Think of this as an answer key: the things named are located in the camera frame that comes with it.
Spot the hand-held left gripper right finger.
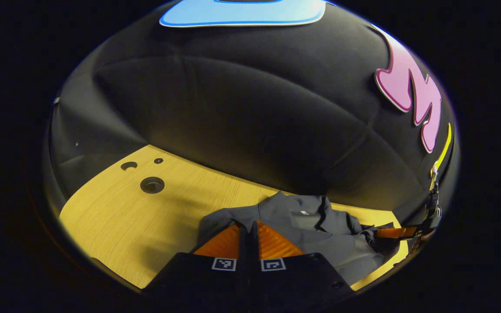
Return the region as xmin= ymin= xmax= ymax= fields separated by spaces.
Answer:
xmin=250 ymin=220 xmax=356 ymax=306

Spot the black backdrop cloth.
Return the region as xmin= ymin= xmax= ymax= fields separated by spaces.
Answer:
xmin=44 ymin=0 xmax=459 ymax=226

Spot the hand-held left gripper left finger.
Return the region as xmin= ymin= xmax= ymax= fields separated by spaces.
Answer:
xmin=144 ymin=222 xmax=250 ymax=306

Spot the grey button-up shirt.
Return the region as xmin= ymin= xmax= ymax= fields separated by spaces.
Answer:
xmin=196 ymin=191 xmax=402 ymax=286

